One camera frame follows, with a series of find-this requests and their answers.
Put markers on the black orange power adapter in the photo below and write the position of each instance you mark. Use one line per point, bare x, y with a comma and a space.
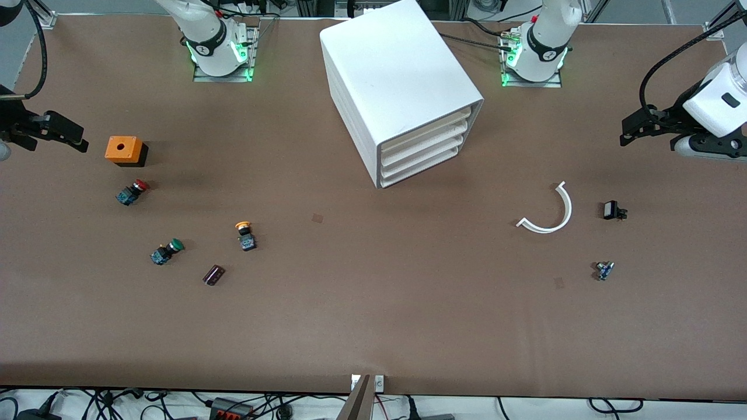
230, 408

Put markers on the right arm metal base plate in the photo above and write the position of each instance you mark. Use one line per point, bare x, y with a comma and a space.
201, 78

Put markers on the dark purple small block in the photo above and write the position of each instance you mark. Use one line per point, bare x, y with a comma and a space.
213, 275

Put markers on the red push button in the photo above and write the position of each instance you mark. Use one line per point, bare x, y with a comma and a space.
129, 194

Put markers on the green push button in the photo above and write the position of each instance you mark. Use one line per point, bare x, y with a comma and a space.
163, 252

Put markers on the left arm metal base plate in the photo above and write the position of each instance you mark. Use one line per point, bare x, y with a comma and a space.
554, 83

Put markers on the small white table bracket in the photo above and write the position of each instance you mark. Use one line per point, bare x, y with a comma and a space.
355, 382
379, 382

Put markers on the brown camera post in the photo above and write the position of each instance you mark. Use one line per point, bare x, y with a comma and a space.
357, 402

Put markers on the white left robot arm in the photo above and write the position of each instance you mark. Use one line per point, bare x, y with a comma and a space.
543, 58

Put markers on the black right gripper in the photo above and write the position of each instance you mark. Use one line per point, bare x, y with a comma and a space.
13, 119

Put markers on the small blue electronic component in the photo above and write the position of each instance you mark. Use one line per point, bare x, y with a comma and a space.
604, 270

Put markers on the aluminium frame profile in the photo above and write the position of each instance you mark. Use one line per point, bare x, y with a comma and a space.
721, 23
45, 16

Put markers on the small black switch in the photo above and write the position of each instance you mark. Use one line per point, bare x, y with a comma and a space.
611, 210

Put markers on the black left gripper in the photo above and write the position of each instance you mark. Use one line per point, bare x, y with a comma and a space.
672, 118

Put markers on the orange button enclosure box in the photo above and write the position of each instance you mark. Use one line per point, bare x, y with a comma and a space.
122, 149

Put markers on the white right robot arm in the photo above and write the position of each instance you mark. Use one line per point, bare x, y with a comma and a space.
210, 52

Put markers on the white curved plastic strip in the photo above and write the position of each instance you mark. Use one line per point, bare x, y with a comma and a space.
543, 229

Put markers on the yellow push button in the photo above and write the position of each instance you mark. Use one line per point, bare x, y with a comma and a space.
245, 239

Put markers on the white plastic drawer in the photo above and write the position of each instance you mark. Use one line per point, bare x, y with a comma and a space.
426, 132
425, 155
421, 166
426, 144

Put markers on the white drawer cabinet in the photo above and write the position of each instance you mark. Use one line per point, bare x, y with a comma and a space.
397, 64

